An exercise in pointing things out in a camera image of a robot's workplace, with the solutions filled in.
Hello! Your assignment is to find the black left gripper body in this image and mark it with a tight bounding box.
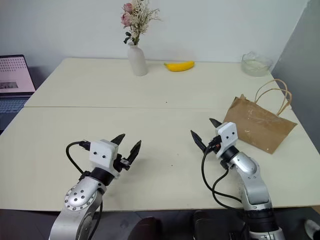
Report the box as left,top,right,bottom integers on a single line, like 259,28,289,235
112,153,131,179

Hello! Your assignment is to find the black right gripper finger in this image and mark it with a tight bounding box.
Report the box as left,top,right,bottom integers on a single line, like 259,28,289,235
190,129,207,153
209,117,223,129

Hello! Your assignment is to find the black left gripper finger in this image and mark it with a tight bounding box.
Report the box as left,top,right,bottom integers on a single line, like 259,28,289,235
125,139,142,165
110,133,126,146

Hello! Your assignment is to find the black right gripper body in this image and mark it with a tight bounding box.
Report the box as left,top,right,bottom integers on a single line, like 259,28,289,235
205,134,222,154

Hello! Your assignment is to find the brown paper bag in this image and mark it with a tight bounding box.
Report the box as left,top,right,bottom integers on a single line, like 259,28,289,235
223,79,299,155

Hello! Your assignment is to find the yellow banana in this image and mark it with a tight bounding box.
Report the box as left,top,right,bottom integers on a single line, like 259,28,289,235
163,60,196,73

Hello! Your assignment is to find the dark rounded shape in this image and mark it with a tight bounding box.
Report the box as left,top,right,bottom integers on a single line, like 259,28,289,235
129,216,164,240

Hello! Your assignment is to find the clear glass bowl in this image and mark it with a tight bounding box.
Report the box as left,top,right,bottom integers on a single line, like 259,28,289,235
240,51,274,77

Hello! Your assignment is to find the white ceramic vase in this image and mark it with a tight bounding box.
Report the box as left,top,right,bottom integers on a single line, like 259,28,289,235
127,41,148,77

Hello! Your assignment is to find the grey partition panel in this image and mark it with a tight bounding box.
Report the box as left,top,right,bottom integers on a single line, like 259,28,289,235
270,0,320,151

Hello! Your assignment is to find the open laptop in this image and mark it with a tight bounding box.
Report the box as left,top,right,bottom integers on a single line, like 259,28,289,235
0,54,36,136

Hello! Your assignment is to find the dried flower bouquet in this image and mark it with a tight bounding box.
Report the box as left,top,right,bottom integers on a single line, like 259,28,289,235
121,0,162,47

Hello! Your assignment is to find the white shoe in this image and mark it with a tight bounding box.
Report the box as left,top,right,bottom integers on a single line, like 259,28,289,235
304,219,320,240

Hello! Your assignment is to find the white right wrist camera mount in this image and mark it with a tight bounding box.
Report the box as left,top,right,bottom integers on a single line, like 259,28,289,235
215,122,238,159

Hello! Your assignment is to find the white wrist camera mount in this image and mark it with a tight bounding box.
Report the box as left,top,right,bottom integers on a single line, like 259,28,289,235
89,139,121,180
215,122,238,159

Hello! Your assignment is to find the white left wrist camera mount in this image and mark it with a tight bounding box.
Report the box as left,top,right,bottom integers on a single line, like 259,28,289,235
89,139,121,180

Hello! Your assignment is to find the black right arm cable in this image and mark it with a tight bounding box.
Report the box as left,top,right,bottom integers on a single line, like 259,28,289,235
201,146,247,210

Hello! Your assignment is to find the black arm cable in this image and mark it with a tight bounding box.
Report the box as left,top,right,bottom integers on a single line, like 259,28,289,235
65,140,92,176
201,146,247,210

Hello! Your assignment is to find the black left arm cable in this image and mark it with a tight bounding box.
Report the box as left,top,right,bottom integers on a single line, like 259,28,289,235
65,140,92,176

